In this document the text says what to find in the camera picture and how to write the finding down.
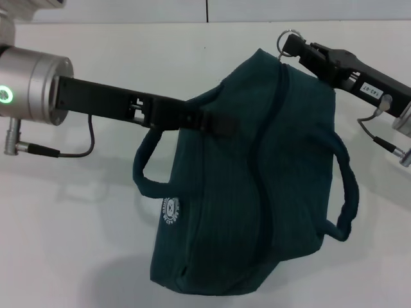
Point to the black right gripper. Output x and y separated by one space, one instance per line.
366 80

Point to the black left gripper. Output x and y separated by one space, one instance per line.
102 96

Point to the dark teal insulated lunch bag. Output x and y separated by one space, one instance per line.
244 179

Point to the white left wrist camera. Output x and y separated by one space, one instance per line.
32 4

